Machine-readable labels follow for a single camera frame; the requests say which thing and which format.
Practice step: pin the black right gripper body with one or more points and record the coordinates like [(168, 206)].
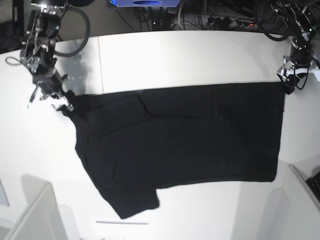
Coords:
[(50, 84)]

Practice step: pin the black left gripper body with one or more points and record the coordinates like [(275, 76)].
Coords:
[(300, 54)]

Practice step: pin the black T-shirt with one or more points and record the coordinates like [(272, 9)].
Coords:
[(133, 143)]

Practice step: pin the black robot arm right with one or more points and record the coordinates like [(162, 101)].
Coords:
[(38, 53)]

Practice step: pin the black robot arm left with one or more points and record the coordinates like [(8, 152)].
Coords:
[(302, 25)]

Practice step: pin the white power strip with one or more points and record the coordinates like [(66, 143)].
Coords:
[(226, 23)]

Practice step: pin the black keyboard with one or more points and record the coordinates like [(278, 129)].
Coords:
[(314, 184)]

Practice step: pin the blue box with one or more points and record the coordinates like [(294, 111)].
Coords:
[(145, 3)]

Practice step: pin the white partition panel left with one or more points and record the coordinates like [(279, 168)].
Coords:
[(33, 212)]

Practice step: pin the white partition panel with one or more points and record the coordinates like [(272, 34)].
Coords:
[(33, 212), (292, 212)]

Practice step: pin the white table slot plate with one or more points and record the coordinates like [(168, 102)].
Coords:
[(121, 222)]

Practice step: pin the white partition panel right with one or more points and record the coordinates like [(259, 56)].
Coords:
[(292, 212)]

